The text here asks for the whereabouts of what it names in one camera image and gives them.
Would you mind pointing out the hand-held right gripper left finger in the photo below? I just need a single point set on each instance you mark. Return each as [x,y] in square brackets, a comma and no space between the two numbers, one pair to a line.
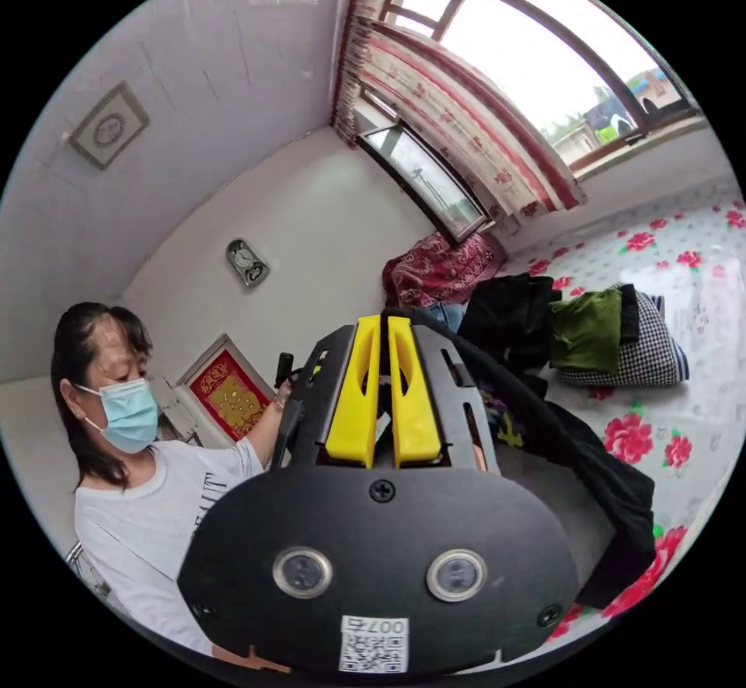
[348,408]

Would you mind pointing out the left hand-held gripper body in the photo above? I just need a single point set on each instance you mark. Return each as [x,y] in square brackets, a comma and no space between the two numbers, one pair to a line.
[290,431]

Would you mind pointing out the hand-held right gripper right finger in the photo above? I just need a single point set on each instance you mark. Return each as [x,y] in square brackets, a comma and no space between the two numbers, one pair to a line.
[415,414]

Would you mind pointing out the black hoodie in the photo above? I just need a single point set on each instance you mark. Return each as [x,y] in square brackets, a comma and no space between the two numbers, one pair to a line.
[588,455]

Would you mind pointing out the person's left forearm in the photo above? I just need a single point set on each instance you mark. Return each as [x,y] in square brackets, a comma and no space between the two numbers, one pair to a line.
[265,431]

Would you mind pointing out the person's left hand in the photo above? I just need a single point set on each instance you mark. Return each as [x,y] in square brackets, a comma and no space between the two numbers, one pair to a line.
[284,395]

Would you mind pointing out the person's right hand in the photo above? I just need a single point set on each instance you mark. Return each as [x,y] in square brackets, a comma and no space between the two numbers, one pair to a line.
[250,659]

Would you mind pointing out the red and gold framed picture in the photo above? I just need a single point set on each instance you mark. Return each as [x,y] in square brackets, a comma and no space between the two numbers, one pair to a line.
[228,393]

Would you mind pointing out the red patterned pillow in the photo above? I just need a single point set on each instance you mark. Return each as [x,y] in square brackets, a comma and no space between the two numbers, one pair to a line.
[443,268]

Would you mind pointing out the person's body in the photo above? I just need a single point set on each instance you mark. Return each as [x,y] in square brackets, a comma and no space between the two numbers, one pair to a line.
[140,501]

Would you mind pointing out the pile of clothes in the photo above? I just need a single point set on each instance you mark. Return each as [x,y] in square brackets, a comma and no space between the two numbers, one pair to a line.
[588,338]

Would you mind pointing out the small window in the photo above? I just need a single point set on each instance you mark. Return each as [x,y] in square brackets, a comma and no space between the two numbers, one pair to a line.
[425,175]

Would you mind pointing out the bed with floral sheet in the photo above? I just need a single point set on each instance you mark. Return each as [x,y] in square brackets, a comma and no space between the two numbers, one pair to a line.
[676,361]

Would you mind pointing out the red floral curtain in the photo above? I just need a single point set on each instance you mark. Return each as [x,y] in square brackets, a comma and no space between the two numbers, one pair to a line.
[460,116]

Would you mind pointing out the white framed picture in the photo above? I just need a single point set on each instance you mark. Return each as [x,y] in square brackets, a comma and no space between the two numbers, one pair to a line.
[109,125]

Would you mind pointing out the large window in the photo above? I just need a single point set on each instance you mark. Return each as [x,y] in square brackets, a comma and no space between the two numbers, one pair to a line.
[524,41]

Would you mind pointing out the grey wall clock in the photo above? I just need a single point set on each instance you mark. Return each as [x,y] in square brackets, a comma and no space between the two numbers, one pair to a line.
[247,262]

